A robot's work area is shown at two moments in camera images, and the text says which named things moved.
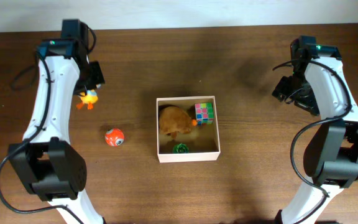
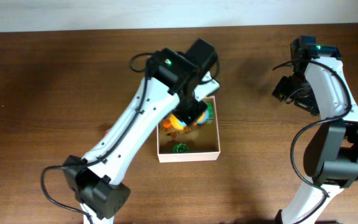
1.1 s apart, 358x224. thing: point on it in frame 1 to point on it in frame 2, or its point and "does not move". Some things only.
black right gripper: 283,88 does not move
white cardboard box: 202,140 does not move
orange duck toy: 89,98 to 173,121
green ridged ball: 180,148 does not move
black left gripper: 101,81 to 191,118
